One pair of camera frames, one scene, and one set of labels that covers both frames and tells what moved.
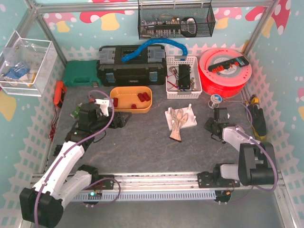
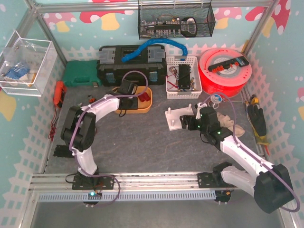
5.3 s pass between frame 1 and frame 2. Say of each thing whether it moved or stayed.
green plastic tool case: stayed
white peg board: stayed
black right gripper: moved
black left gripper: moved
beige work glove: moved
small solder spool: stayed
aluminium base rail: stayed
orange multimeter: stayed
